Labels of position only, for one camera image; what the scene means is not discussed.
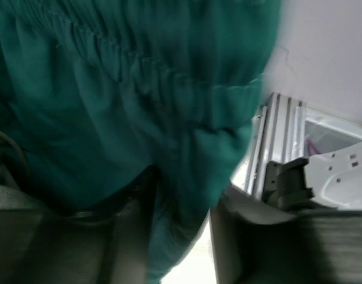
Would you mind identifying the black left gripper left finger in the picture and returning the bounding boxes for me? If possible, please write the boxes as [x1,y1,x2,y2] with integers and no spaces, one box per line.
[0,167,157,283]

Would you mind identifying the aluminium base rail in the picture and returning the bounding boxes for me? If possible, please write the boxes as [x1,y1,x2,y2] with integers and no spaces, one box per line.
[244,93,306,199]

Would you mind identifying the teal shorts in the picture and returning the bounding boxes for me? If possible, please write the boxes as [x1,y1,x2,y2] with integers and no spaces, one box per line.
[0,1,282,283]

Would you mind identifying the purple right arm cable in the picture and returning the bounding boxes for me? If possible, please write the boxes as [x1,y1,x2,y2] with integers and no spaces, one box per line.
[306,138,322,154]

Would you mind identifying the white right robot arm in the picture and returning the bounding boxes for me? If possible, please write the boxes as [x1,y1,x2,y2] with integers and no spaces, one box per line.
[263,142,362,211]

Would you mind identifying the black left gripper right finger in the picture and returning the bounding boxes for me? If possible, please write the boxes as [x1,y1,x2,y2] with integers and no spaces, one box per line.
[211,199,362,283]

